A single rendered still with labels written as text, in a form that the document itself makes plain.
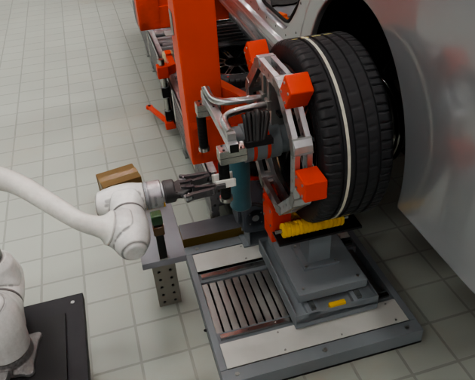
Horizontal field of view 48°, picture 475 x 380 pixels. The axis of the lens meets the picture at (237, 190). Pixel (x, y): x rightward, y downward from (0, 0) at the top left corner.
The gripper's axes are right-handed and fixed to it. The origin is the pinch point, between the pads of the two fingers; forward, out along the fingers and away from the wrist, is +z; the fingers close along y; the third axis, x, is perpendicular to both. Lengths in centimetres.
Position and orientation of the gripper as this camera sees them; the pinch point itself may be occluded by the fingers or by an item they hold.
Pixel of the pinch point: (224, 180)
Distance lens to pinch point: 172.8
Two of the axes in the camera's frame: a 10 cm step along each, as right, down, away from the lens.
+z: 9.6, -2.0, 1.9
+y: 2.7, 5.5, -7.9
